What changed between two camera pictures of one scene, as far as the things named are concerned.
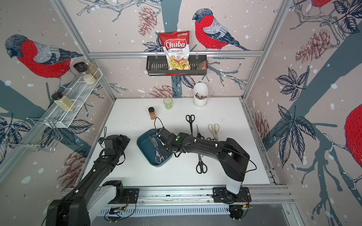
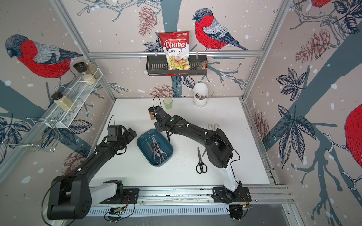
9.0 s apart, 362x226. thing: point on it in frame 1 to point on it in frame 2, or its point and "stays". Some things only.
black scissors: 190,118 to 155,146
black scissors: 201,167 stays
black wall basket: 156,66 stays
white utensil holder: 200,94 stays
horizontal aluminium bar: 159,54 stays
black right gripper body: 166,149 to 159,128
